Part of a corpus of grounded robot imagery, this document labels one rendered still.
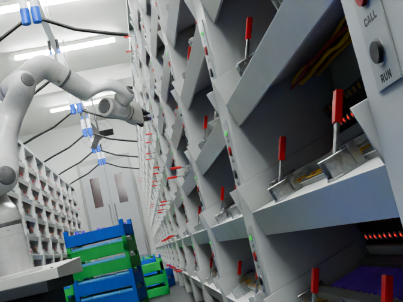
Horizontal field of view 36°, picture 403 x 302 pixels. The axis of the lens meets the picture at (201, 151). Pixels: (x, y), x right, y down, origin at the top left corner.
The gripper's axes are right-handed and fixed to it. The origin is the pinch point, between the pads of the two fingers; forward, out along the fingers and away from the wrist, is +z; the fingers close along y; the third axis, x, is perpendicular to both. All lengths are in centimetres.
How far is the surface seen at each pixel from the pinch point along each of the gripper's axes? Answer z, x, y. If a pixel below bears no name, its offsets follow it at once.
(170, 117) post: -31.5, 30.9, 14.6
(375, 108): -196, 142, 72
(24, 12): 57, -114, -118
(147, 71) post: 23.1, -8.2, -30.8
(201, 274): -28, 29, 78
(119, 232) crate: 1, -28, 50
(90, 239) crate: -4, -42, 51
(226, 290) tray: -85, 69, 85
